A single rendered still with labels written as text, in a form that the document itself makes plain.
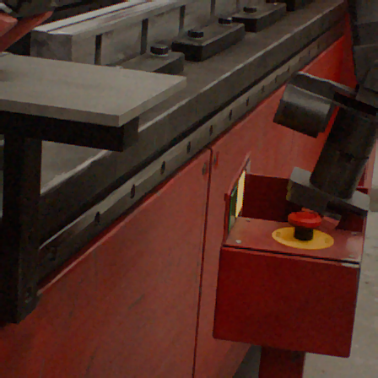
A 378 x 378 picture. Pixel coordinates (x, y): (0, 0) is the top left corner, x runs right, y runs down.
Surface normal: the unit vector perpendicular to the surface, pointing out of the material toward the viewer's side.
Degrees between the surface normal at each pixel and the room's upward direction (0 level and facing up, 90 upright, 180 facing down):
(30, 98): 0
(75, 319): 90
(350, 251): 0
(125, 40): 90
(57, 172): 0
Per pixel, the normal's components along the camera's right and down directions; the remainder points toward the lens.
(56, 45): -0.29, 0.26
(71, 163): 0.07, -0.95
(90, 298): 0.95, 0.15
